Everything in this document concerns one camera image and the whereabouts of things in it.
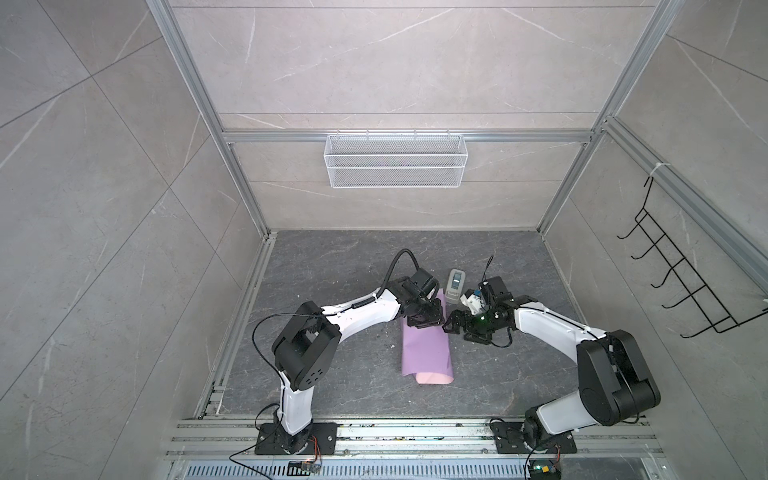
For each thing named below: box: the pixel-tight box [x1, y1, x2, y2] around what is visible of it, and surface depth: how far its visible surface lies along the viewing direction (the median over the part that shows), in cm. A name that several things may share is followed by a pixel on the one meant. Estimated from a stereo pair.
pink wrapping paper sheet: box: [401, 288, 454, 385], surface depth 83 cm
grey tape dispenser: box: [445, 268, 466, 305], surface depth 102 cm
